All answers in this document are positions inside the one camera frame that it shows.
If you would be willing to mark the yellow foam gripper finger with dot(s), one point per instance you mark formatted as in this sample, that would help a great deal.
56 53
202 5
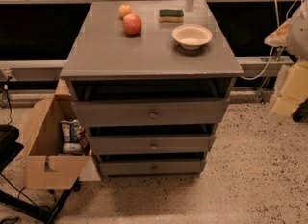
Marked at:
290 91

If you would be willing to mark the grey drawer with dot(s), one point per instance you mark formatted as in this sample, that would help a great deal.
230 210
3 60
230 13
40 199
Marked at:
152 167
150 113
120 145

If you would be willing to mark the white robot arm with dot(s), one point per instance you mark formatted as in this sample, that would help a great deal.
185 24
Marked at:
293 34

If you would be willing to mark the grey top drawer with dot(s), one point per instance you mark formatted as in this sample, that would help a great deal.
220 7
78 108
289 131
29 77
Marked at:
150 113

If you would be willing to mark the grey drawer cabinet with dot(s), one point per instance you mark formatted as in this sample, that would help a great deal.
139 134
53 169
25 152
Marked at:
151 88

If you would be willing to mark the grey bottom drawer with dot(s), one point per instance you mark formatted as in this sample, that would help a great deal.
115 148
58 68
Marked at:
152 167

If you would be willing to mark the white paper bowl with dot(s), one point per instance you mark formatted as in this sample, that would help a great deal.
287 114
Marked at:
191 36

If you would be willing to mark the green yellow sponge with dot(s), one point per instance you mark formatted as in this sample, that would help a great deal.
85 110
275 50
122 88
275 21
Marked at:
170 15

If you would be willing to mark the red apple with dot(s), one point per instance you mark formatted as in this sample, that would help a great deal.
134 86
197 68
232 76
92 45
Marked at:
131 24

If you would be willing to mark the small orange fruit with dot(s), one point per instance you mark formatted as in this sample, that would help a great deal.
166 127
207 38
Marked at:
124 10

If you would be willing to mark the snack packets in box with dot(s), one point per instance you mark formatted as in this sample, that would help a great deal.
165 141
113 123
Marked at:
74 135

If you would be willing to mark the brown cardboard box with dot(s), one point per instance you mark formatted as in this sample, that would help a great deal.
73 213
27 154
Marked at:
43 141

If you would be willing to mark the metal railing frame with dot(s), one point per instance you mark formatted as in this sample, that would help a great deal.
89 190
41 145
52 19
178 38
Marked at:
32 64

